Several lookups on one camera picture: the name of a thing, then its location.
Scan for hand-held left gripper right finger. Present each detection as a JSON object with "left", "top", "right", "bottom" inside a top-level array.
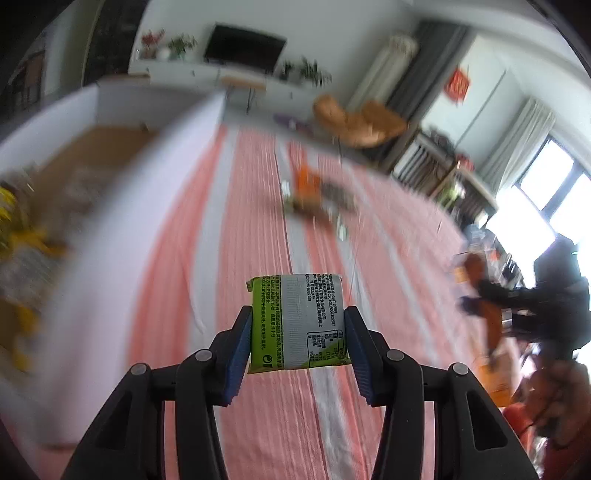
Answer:
[{"left": 344, "top": 305, "right": 541, "bottom": 480}]

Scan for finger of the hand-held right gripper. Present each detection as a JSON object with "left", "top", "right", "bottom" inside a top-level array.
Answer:
[
  {"left": 475, "top": 277, "right": 539, "bottom": 309},
  {"left": 459, "top": 298, "right": 539, "bottom": 341}
]

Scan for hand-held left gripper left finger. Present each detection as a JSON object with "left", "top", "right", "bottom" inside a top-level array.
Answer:
[{"left": 60, "top": 305, "right": 254, "bottom": 480}]

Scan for long orange snack packet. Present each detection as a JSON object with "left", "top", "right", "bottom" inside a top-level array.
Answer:
[{"left": 455, "top": 251, "right": 509, "bottom": 366}]

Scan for green silver snack packet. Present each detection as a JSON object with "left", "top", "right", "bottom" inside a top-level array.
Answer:
[{"left": 245, "top": 273, "right": 352, "bottom": 374}]

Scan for white cardboard box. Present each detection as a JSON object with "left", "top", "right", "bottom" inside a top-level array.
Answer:
[{"left": 0, "top": 76, "right": 228, "bottom": 452}]

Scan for clear yellow-edged snack bag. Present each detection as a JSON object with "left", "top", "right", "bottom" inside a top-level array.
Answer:
[{"left": 0, "top": 182, "right": 71, "bottom": 376}]

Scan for person's right hand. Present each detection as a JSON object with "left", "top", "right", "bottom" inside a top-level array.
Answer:
[{"left": 526, "top": 360, "right": 591, "bottom": 449}]

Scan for cluttered wooden side table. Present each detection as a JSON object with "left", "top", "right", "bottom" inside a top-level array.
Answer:
[{"left": 434, "top": 157, "right": 523, "bottom": 288}]

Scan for bright window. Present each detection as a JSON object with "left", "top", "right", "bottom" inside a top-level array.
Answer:
[{"left": 489, "top": 134, "right": 591, "bottom": 260}]

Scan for orange grey striped tablecloth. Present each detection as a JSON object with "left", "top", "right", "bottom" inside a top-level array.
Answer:
[{"left": 124, "top": 124, "right": 546, "bottom": 480}]

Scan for white sheer curtain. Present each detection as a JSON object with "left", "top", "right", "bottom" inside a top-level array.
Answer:
[{"left": 480, "top": 97, "right": 557, "bottom": 195}]

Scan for dark wooden chair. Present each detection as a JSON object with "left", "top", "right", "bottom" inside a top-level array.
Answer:
[{"left": 392, "top": 131, "right": 458, "bottom": 190}]

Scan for dark snack packet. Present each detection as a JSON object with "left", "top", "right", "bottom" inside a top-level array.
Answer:
[{"left": 320, "top": 185, "right": 359, "bottom": 216}]

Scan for orange packet with dark contents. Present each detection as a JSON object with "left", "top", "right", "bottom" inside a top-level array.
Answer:
[{"left": 288, "top": 164, "right": 334, "bottom": 219}]

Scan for orange lounge chair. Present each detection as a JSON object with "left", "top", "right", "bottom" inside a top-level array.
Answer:
[{"left": 313, "top": 95, "right": 410, "bottom": 149}]

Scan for grey curtain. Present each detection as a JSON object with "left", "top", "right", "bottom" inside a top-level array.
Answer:
[{"left": 385, "top": 21, "right": 472, "bottom": 136}]

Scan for white radiator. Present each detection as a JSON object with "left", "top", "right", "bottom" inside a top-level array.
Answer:
[{"left": 346, "top": 34, "right": 419, "bottom": 110}]

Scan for white television cabinet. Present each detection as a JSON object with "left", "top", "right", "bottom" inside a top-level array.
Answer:
[{"left": 129, "top": 60, "right": 320, "bottom": 110}]

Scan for large leafy potted plant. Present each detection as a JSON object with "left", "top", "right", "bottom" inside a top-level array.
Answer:
[{"left": 298, "top": 58, "right": 334, "bottom": 89}]

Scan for black television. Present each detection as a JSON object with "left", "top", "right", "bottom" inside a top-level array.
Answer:
[{"left": 203, "top": 23, "right": 287, "bottom": 75}]

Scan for green plant in glass vase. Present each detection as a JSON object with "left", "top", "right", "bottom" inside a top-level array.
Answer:
[{"left": 167, "top": 33, "right": 199, "bottom": 61}]

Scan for red flowers in vase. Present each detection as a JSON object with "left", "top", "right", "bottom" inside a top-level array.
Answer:
[{"left": 140, "top": 29, "right": 166, "bottom": 60}]

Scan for dark glass cabinet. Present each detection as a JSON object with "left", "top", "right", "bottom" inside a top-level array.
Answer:
[{"left": 83, "top": 0, "right": 149, "bottom": 86}]

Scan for red wall decoration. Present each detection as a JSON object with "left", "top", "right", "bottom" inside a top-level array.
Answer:
[{"left": 444, "top": 68, "right": 472, "bottom": 106}]

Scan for wooden stool with wire legs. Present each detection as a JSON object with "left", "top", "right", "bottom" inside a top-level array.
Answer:
[{"left": 221, "top": 76, "right": 269, "bottom": 114}]

